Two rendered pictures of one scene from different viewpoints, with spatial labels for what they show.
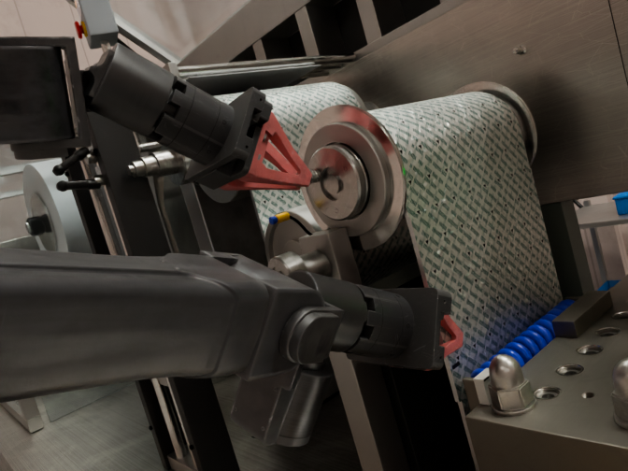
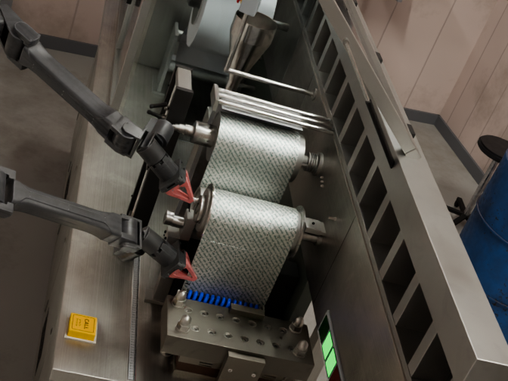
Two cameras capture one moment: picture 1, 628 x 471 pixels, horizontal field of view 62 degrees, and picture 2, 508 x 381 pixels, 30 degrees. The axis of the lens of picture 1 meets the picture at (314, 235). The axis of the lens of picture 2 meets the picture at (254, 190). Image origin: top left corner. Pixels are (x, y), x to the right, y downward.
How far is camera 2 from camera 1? 214 cm
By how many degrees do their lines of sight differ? 32
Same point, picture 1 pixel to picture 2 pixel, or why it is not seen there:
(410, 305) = (175, 259)
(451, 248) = (213, 256)
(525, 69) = (332, 226)
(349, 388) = not seen: hidden behind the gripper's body
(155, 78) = (154, 158)
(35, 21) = not seen: outside the picture
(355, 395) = not seen: hidden behind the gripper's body
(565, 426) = (171, 315)
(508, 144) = (278, 246)
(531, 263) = (255, 284)
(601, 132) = (321, 273)
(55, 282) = (80, 219)
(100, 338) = (82, 227)
